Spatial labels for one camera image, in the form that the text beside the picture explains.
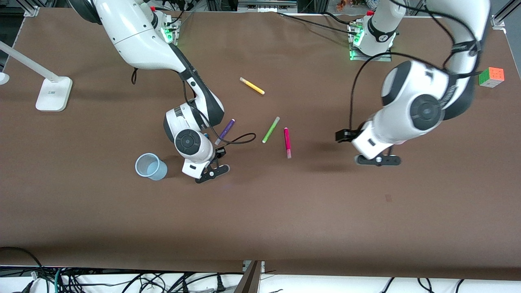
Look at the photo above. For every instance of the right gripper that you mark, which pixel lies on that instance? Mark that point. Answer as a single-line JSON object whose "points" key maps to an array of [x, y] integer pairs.
{"points": [[220, 153]]}

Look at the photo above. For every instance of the purple marker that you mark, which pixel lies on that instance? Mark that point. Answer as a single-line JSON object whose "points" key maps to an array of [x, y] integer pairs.
{"points": [[224, 131]]}

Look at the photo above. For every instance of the aluminium frame rail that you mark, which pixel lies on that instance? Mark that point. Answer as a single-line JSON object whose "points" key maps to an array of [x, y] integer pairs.
{"points": [[502, 18], [31, 9]]}

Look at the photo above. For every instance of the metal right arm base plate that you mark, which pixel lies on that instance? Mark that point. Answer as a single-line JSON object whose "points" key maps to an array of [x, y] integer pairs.
{"points": [[174, 34]]}

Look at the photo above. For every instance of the colourful puzzle cube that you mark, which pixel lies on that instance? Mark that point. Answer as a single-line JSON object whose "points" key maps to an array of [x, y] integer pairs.
{"points": [[492, 77]]}

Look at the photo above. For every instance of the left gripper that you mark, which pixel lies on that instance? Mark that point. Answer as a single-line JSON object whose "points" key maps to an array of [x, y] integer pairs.
{"points": [[344, 135]]}

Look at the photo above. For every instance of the orange object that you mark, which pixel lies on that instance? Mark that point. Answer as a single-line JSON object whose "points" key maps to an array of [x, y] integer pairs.
{"points": [[341, 5]]}

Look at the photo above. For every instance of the grey metal box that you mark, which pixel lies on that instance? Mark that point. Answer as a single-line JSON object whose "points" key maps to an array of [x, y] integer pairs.
{"points": [[266, 6]]}

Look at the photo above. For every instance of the pink marker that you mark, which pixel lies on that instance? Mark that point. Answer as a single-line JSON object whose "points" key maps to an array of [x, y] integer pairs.
{"points": [[287, 142]]}

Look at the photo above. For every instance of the white lamp stand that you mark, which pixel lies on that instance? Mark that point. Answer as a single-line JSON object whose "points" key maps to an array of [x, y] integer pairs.
{"points": [[53, 95]]}

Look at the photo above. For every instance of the yellow marker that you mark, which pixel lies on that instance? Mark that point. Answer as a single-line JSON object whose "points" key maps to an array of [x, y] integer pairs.
{"points": [[253, 86]]}

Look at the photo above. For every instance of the green marker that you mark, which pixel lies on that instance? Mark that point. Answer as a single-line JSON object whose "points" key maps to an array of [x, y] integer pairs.
{"points": [[270, 130]]}

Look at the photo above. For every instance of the blue plastic cup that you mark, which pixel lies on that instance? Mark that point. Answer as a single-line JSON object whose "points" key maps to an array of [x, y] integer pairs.
{"points": [[158, 173]]}

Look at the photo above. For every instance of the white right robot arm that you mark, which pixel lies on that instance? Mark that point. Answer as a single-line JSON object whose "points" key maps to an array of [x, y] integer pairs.
{"points": [[138, 40]]}

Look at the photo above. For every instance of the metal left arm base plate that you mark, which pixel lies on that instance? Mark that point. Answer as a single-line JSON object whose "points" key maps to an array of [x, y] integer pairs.
{"points": [[366, 58]]}

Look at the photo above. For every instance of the aluminium table profile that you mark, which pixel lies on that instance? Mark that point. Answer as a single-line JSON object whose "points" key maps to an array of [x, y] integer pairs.
{"points": [[249, 280]]}

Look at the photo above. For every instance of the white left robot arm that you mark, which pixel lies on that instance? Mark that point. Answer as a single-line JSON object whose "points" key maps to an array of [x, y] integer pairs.
{"points": [[407, 93]]}

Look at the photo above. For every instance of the brown table cover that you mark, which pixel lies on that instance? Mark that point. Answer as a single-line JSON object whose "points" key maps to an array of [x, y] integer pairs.
{"points": [[285, 211]]}

